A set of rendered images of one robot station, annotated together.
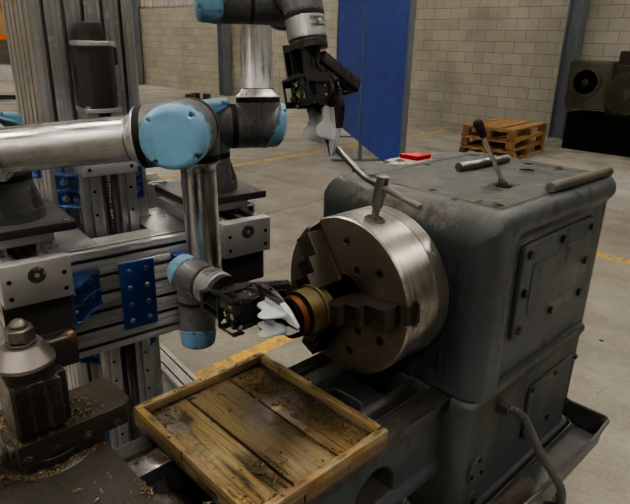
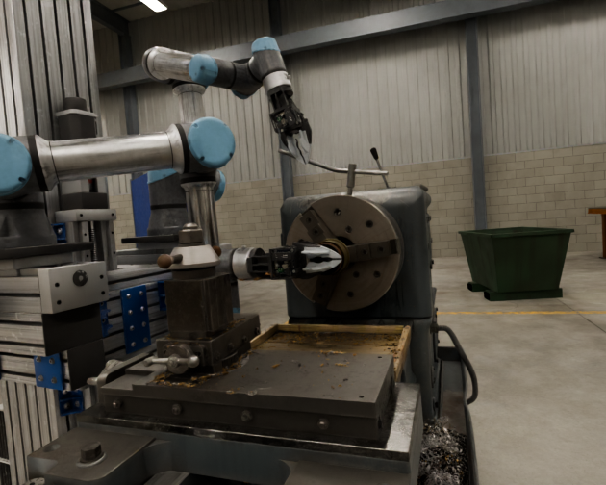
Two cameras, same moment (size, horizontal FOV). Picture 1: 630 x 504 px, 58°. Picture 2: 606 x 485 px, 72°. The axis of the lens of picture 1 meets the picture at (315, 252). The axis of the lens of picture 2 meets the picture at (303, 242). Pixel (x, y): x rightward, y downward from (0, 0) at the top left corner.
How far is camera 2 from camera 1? 0.64 m
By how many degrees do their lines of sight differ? 31
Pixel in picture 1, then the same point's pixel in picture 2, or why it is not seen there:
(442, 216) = (380, 195)
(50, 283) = (90, 287)
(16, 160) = (72, 165)
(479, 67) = (234, 227)
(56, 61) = (43, 129)
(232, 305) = (288, 252)
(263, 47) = not seen: hidden behind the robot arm
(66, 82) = not seen: hidden behind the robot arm
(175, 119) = (215, 126)
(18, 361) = (204, 253)
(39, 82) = not seen: hidden behind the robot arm
